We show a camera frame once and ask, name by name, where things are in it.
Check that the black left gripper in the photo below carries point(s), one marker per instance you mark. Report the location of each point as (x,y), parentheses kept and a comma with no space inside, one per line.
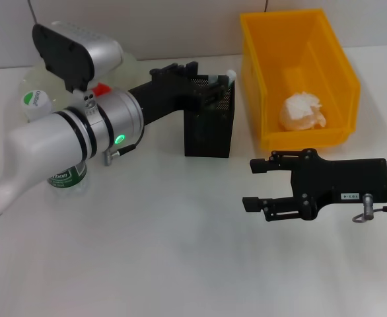
(163,95)

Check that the white paper ball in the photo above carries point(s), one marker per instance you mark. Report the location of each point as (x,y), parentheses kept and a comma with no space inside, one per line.
(299,112)

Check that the black mesh pen holder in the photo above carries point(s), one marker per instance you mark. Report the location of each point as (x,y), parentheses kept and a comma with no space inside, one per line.
(210,138)

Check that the yellow plastic bin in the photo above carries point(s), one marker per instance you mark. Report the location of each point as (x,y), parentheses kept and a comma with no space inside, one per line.
(296,140)

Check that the green utility knife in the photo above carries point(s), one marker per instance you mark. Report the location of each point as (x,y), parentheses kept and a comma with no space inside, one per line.
(231,74)

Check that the pale green glass fruit plate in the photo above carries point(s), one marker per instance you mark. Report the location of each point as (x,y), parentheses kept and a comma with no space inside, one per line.
(130,69)

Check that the clear bottle with green label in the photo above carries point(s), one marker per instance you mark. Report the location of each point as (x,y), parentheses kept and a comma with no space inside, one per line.
(35,100)

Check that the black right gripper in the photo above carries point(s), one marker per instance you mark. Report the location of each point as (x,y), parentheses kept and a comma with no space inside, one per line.
(345,178)

